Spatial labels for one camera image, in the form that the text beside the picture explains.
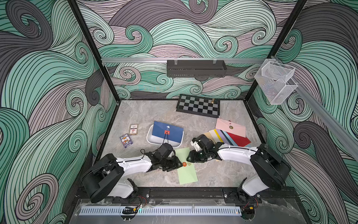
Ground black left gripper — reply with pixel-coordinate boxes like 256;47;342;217
159;156;183;172

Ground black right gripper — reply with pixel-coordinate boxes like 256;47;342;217
187;148;209;161

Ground light green envelope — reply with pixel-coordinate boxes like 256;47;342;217
175;147;198;185

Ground dark blue envelope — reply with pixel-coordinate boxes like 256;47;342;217
152;121;184;143

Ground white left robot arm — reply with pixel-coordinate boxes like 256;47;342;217
81;152;183;203

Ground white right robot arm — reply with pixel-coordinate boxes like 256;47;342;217
186;142;291;197

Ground white plastic storage box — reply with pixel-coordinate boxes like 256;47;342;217
146;125;184;149

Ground pink sealed envelope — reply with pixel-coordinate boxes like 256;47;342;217
215;118;246;137

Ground blue playing card box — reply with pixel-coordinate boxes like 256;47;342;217
120;133;133;148

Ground lavender envelope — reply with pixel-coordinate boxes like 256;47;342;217
216;129;230;145

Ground teal envelope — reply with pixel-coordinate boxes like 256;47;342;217
222;131;240;146

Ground red envelope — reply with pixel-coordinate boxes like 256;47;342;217
227;133;251;147

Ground black folding chess board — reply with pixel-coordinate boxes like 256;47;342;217
176;94;220;118

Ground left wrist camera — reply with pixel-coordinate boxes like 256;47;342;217
157;143;174;158

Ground white slotted cable duct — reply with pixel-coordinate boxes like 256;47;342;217
79;205;241;216

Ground black wall shelf tray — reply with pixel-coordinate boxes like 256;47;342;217
167;60;227;79

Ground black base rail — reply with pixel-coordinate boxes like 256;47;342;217
75;186;297;205

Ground clear acrylic wall bin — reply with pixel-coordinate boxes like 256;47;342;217
255;59;297;105

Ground aluminium back rail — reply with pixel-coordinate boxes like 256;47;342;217
101;57;265;64

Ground aluminium rail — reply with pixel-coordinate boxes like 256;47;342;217
272;55;358;155
101;57;265;64

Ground aluminium right rail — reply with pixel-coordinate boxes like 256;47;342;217
272;55;358;155

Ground black right corner post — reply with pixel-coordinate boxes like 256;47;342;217
243;0;307;105

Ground black corner frame post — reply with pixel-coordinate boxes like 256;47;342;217
68;0;121;105

